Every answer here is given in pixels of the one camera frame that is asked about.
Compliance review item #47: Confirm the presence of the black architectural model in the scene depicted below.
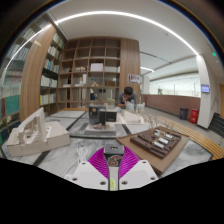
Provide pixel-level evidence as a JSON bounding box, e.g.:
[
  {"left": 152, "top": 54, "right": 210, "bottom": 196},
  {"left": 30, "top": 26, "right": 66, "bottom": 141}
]
[{"left": 84, "top": 103, "right": 118, "bottom": 133}]

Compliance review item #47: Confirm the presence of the wall-mounted display screen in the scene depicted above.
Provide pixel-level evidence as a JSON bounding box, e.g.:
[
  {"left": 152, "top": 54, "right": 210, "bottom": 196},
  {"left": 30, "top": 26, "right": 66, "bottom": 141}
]
[{"left": 200, "top": 83, "right": 211, "bottom": 94}]

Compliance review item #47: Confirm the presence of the wooden cubby shelf unit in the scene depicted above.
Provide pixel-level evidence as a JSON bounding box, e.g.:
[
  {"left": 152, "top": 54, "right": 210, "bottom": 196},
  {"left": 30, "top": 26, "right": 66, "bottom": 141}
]
[{"left": 57, "top": 36, "right": 122, "bottom": 111}]

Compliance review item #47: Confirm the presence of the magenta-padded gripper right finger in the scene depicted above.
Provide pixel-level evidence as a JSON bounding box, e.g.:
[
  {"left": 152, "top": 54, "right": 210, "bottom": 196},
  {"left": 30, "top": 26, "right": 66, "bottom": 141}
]
[{"left": 118, "top": 146, "right": 159, "bottom": 191}]

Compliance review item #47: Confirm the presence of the poster on wood panel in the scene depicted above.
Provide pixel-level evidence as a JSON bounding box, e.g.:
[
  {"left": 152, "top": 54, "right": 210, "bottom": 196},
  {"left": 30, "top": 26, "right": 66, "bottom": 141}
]
[{"left": 128, "top": 73, "right": 143, "bottom": 85}]

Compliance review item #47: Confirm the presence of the large white architectural model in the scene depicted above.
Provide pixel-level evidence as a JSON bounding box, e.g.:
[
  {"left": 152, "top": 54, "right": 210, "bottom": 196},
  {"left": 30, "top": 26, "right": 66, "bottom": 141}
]
[{"left": 6, "top": 107, "right": 72, "bottom": 158}]

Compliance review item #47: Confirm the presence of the person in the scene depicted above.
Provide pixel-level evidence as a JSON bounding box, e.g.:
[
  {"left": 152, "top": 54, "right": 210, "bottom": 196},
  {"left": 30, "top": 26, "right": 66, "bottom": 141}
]
[{"left": 116, "top": 86, "right": 138, "bottom": 110}]

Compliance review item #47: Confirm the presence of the small white architectural model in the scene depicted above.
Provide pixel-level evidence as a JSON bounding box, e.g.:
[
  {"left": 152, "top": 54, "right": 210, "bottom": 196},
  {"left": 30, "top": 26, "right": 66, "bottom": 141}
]
[{"left": 118, "top": 109, "right": 145, "bottom": 125}]

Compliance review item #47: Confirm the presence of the tall bookshelf with books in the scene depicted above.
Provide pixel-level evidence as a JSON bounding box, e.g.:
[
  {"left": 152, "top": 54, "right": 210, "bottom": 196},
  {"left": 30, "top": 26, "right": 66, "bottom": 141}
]
[{"left": 0, "top": 19, "right": 68, "bottom": 134}]

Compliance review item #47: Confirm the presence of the curved ceiling light strip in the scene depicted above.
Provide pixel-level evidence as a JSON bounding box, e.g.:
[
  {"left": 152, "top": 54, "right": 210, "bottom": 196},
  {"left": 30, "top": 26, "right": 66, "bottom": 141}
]
[{"left": 54, "top": 10, "right": 201, "bottom": 56}]

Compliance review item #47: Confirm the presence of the small black charger block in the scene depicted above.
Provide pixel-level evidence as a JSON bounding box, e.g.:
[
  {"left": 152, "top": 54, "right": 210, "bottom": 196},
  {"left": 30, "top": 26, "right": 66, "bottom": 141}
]
[{"left": 103, "top": 144, "right": 125, "bottom": 168}]

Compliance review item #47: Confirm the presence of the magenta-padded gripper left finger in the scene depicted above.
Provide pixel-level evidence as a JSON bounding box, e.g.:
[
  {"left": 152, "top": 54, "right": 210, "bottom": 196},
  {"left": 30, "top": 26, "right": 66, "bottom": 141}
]
[{"left": 71, "top": 148, "right": 110, "bottom": 191}]

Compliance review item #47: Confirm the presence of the dark waste bin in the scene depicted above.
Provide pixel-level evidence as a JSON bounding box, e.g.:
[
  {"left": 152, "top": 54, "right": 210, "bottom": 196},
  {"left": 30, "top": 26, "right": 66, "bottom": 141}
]
[{"left": 179, "top": 107, "right": 189, "bottom": 120}]

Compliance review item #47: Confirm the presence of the brown architectural model on board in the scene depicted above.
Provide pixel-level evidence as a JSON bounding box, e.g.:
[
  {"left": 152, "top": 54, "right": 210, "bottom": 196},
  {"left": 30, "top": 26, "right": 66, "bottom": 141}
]
[{"left": 115, "top": 125, "right": 191, "bottom": 175}]

